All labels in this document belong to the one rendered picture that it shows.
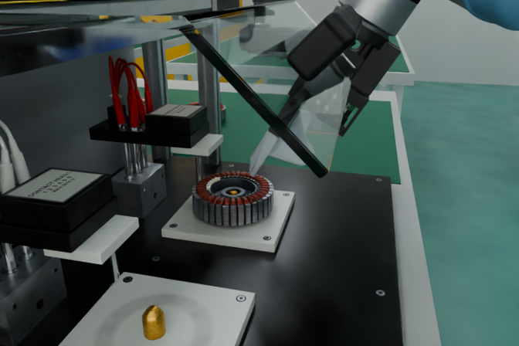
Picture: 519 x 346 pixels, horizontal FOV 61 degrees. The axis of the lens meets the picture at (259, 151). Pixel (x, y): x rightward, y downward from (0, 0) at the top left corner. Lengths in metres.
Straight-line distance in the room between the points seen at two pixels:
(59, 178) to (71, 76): 0.31
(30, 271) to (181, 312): 0.15
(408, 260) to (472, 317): 1.19
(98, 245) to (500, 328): 1.55
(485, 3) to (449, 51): 5.31
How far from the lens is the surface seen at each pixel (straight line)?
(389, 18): 0.49
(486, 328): 1.76
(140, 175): 0.65
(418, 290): 0.56
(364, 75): 0.51
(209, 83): 0.76
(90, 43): 0.46
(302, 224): 0.61
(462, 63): 5.77
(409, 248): 0.63
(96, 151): 0.76
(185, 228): 0.58
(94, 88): 0.75
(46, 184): 0.41
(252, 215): 0.57
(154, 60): 0.80
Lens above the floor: 1.08
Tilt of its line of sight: 21 degrees down
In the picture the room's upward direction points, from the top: straight up
